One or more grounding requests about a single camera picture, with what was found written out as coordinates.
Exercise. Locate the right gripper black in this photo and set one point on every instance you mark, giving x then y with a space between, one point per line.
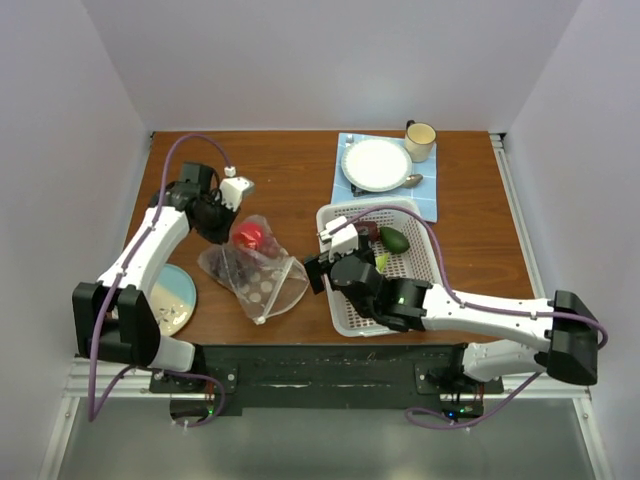
315 270

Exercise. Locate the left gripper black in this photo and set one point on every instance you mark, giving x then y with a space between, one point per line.
220 235

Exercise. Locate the fake dark red fruit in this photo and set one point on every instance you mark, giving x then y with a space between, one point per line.
371 232

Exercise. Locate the fake green pepper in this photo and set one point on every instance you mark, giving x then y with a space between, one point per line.
393 240

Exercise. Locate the clear zip top bag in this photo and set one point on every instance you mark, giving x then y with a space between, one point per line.
266 280

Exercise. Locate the fake white cauliflower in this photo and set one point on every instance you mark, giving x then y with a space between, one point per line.
381 261

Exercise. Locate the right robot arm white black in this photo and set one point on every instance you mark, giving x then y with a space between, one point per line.
559 336

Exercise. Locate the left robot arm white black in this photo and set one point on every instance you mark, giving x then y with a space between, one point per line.
113 318

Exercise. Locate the fake red apple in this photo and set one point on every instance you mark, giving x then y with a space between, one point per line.
248 235

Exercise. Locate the white perforated plastic basket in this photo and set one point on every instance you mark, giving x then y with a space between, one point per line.
419 262

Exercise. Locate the blue beige ceramic plate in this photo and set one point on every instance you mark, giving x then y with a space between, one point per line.
173 299

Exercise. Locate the white paper plate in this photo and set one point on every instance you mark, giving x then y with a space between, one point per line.
376 165

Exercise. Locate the metal spoon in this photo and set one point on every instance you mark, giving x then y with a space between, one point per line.
412 181

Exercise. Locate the cream enamel mug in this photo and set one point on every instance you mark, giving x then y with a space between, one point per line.
419 140

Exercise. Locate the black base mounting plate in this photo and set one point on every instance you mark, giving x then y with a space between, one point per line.
344 377

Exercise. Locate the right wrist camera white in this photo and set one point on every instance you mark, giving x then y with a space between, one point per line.
338 237

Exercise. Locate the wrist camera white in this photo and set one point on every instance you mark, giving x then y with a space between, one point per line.
338 237
234 190

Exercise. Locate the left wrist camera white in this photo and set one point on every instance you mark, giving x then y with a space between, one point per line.
234 190

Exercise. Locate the right side aluminium rail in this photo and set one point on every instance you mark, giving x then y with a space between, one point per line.
526 248

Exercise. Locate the aluminium frame rail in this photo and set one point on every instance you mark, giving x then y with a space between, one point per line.
136 384

